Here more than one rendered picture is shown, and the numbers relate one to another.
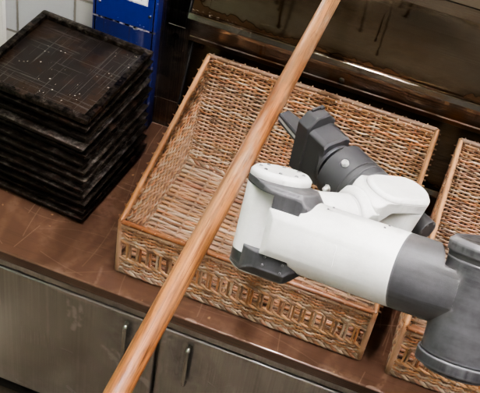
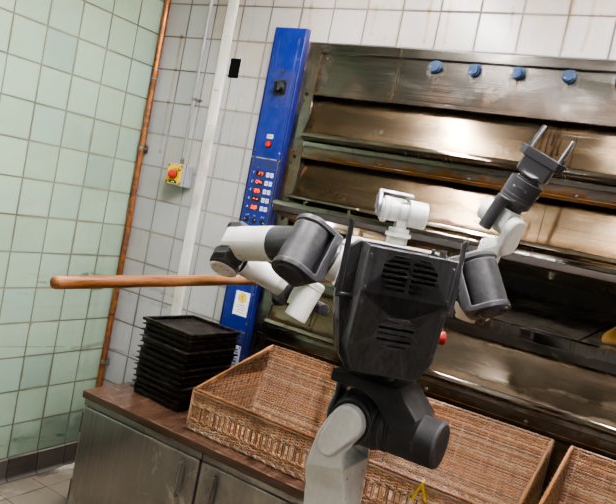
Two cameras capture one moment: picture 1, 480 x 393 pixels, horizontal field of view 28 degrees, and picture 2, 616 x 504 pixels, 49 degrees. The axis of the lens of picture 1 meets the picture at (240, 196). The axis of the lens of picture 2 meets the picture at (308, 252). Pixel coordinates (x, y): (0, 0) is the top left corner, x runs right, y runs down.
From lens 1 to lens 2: 1.30 m
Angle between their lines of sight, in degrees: 42
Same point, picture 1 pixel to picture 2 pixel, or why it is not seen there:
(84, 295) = (164, 441)
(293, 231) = (233, 230)
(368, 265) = (259, 232)
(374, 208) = not seen: hidden behind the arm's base
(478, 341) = (295, 246)
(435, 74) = not seen: hidden behind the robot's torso
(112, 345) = (172, 483)
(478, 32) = not seen: hidden behind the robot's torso
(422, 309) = (277, 244)
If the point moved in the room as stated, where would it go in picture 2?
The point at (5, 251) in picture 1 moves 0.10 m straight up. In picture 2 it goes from (129, 410) to (134, 384)
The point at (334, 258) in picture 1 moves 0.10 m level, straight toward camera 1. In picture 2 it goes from (246, 233) to (224, 231)
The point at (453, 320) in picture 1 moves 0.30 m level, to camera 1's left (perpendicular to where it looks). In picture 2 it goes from (287, 241) to (175, 216)
